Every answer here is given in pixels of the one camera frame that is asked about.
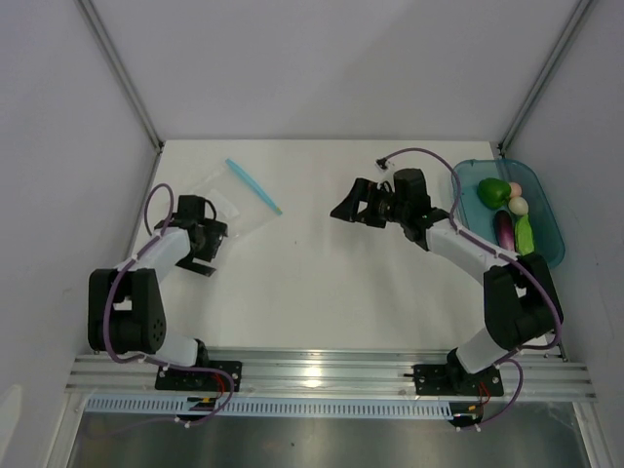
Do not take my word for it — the green bell pepper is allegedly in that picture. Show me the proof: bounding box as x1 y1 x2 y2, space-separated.
477 177 511 210

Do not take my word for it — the green cucumber toy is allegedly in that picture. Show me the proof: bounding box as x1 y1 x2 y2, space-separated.
514 214 535 255

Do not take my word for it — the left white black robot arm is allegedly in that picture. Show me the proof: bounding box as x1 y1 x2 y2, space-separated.
88 195 228 390

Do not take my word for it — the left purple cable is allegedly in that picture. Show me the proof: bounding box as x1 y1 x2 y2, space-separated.
85 182 235 435

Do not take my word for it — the left aluminium frame post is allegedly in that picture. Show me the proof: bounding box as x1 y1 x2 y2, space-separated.
74 0 164 152

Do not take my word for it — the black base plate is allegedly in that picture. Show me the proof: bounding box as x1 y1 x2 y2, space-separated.
411 364 504 397
155 361 243 393

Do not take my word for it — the purple eggplant toy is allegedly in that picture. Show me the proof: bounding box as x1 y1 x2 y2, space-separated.
493 210 516 252

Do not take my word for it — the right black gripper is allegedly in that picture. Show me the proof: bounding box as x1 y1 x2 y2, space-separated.
330 178 408 229

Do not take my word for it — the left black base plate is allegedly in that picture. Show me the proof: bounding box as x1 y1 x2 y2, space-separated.
155 361 243 393

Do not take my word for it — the aluminium rail beam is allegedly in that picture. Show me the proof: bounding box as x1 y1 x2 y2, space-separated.
65 348 597 403

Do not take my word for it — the right aluminium frame post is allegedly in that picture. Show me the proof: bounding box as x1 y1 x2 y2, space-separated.
496 0 599 159

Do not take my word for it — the clear zip top bag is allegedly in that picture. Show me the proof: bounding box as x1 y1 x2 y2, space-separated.
190 158 283 237

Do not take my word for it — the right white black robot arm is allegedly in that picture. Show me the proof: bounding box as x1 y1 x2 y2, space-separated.
330 169 563 396

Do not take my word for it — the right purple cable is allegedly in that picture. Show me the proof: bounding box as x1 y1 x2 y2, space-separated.
374 148 566 433

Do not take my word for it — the white slotted cable duct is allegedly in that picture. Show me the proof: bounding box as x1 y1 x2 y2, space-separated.
85 395 453 420

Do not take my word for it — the pink peach toy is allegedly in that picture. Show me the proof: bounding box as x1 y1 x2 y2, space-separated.
509 182 523 198

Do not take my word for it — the teal plastic bin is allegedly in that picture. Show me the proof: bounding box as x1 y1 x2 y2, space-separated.
450 158 566 268

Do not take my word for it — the purple cable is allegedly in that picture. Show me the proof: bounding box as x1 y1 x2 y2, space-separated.
85 182 235 435
374 148 566 433

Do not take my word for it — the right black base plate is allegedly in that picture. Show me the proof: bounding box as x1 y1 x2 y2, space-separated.
411 364 504 397

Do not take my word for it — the aluminium frame post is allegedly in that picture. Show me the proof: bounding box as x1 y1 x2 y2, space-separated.
496 0 599 159
74 0 164 152

